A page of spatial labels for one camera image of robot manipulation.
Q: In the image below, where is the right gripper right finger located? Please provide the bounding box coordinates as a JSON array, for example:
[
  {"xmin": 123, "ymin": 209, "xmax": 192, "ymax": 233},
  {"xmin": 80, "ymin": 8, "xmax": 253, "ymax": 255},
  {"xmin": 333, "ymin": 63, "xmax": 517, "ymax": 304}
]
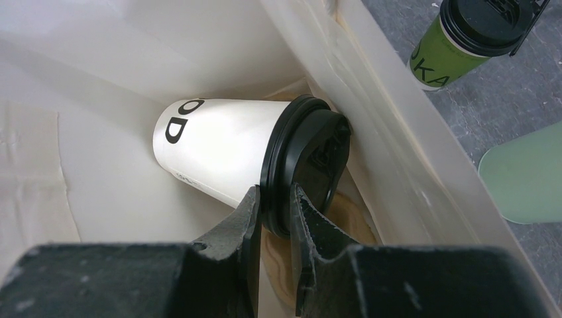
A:
[{"xmin": 290, "ymin": 184, "xmax": 549, "ymax": 317}]

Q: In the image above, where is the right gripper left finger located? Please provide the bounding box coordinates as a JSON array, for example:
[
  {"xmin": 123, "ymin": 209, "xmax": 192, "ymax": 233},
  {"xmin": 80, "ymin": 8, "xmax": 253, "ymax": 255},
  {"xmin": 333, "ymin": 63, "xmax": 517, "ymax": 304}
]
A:
[{"xmin": 1, "ymin": 185, "xmax": 261, "ymax": 317}]

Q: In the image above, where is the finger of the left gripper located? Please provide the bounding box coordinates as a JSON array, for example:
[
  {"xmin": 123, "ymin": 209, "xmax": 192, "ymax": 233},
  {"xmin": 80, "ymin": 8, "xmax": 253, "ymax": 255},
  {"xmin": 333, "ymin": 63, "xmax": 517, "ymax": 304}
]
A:
[{"xmin": 509, "ymin": 0, "xmax": 550, "ymax": 57}]

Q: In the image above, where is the green paper coffee cup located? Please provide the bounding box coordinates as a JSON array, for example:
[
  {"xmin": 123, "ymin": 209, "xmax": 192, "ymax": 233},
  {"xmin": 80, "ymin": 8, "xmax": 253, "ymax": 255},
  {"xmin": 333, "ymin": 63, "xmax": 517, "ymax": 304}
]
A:
[{"xmin": 407, "ymin": 17, "xmax": 490, "ymax": 91}]

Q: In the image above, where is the white paper coffee cup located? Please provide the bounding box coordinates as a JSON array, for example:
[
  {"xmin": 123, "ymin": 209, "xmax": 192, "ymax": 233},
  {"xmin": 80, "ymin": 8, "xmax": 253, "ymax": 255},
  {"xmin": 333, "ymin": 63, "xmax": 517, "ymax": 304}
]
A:
[{"xmin": 152, "ymin": 99, "xmax": 289, "ymax": 207}]

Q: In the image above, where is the black plastic cup lid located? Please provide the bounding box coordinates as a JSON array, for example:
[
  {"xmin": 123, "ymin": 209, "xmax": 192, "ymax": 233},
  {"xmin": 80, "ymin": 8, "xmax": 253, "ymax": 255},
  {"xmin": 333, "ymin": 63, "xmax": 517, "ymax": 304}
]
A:
[{"xmin": 439, "ymin": 0, "xmax": 534, "ymax": 57}]

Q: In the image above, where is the green straw holder cup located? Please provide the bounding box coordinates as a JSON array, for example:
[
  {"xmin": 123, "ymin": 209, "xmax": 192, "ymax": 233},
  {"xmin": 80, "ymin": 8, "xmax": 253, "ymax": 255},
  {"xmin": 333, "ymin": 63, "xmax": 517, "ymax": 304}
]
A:
[{"xmin": 478, "ymin": 122, "xmax": 561, "ymax": 224}]

